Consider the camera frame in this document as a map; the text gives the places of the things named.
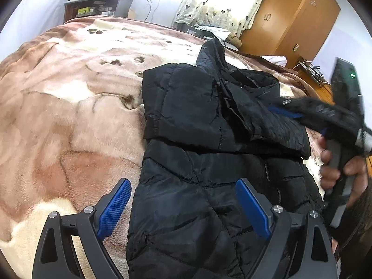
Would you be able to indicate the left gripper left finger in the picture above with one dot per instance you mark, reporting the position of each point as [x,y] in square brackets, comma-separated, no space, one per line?
[56,256]

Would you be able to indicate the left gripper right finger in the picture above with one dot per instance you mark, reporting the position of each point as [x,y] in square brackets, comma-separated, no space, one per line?
[297,245]

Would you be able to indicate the white pillow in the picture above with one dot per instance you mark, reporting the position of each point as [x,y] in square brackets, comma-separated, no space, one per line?
[277,60]

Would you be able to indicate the clutter pile beside bed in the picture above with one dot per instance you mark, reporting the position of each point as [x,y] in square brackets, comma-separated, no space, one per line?
[207,32]

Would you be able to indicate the brown cream plush blanket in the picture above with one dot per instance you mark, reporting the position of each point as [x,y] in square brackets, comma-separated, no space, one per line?
[72,122]

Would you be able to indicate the black puffer jacket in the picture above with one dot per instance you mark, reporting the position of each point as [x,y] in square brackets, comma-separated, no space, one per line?
[206,128]

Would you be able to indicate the orange wooden wardrobe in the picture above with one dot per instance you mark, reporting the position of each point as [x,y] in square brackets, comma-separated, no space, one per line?
[290,28]

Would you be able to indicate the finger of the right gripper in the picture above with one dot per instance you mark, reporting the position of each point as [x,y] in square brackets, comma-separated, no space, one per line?
[279,107]

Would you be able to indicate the brown sleeved right forearm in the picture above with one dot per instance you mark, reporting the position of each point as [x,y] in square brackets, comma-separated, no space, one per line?
[354,238]

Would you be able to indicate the heart patterned cream curtain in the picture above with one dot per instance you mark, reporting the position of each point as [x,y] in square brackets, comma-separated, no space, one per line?
[235,16]

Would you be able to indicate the person's right hand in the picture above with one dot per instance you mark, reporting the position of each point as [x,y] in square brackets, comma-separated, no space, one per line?
[329,175]

